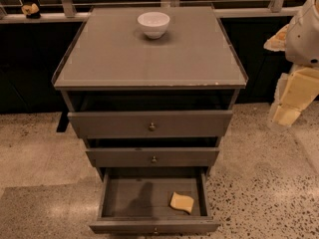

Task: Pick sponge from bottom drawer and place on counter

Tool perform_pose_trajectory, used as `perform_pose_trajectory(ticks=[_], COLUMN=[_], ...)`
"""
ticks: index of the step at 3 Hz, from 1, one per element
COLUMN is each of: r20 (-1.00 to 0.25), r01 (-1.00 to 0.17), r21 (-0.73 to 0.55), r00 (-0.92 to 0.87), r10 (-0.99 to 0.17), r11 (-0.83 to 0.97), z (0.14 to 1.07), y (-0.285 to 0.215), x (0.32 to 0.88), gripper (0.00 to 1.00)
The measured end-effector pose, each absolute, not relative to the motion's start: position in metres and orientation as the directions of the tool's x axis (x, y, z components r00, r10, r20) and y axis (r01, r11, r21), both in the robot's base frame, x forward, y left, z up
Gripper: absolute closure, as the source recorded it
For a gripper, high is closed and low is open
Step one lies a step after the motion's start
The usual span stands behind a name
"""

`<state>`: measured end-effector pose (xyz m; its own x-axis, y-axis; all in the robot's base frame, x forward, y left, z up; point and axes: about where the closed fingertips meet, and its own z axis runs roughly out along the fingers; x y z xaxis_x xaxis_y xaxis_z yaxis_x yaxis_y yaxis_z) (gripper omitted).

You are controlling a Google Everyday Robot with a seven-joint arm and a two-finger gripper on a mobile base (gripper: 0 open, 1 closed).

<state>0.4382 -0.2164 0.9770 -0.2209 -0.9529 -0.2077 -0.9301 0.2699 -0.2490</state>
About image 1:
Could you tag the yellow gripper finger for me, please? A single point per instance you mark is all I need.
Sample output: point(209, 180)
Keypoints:
point(277, 43)
point(294, 93)

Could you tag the yellow sponge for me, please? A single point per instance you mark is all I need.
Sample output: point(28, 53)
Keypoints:
point(181, 202)

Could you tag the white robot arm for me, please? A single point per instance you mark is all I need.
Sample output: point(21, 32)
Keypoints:
point(299, 40)

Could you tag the grey top drawer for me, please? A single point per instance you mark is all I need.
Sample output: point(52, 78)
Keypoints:
point(154, 114)

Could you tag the grey drawer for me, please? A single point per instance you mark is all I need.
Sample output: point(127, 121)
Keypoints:
point(154, 114)
point(136, 201)
point(155, 152)

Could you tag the grey wooden drawer cabinet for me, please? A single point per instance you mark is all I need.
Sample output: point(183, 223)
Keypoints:
point(112, 54)

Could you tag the grey middle drawer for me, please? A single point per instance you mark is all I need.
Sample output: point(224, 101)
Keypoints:
point(155, 152)

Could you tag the grey bottom drawer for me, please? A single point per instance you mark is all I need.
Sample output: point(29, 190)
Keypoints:
point(136, 201)

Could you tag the white ceramic bowl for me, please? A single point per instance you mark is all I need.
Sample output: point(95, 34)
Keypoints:
point(154, 24)

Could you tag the small yellow black object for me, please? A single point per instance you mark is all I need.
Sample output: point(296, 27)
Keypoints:
point(31, 10)

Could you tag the metal railing frame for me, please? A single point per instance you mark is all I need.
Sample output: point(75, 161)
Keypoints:
point(50, 15)

